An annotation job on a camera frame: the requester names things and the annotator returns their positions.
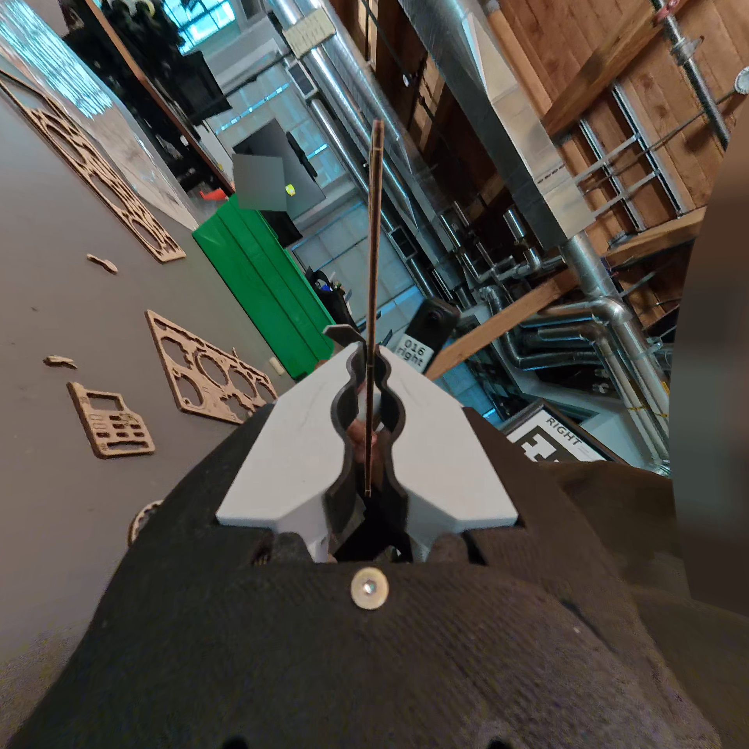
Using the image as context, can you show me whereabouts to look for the black white marker board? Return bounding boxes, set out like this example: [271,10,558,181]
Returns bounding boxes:
[504,399,621,464]

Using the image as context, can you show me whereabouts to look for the person's dark clothing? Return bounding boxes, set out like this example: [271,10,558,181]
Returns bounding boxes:
[550,456,749,749]

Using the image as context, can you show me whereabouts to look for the grey desk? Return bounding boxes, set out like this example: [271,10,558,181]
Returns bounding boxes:
[0,53,305,662]

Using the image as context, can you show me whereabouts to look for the silver ventilation duct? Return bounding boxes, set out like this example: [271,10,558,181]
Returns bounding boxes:
[275,0,586,247]

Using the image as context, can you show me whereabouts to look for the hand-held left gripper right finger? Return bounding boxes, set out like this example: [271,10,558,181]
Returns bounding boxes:
[376,345,521,564]

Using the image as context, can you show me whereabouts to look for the long wooden puzzle sheet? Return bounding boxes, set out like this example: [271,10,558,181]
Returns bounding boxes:
[0,70,187,264]

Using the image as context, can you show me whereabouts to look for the small wooden puzzle sheet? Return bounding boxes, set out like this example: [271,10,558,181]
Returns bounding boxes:
[67,381,156,460]

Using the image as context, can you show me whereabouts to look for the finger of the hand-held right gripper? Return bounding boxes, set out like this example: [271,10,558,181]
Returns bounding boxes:
[322,324,365,353]

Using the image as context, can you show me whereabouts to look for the wooden beam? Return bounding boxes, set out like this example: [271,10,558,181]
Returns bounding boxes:
[424,208,709,381]

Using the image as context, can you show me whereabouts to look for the green plastic bin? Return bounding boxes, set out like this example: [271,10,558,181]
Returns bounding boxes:
[192,195,335,381]

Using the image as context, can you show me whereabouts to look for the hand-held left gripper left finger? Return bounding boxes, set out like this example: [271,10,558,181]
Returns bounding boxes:
[215,344,361,564]

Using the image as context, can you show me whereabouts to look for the clear plastic sheet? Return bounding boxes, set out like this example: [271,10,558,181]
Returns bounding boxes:
[0,0,200,230]

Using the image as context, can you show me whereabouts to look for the thin wooden puzzle sheet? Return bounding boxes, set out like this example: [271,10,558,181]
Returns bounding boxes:
[362,119,385,498]

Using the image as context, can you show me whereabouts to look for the wooden puzzle sheet round cutouts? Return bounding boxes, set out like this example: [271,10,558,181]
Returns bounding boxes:
[146,309,279,426]

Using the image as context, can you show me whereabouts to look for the black tool bag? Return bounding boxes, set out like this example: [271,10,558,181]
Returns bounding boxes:
[305,268,353,328]

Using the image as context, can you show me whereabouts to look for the wooden workbench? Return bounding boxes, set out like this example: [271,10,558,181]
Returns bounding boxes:
[61,0,236,194]

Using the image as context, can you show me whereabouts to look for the dark grey screen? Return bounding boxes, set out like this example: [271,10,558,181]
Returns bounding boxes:
[233,117,328,220]

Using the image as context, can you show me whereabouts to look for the round wooden puzzle piece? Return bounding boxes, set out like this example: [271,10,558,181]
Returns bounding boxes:
[128,499,165,545]

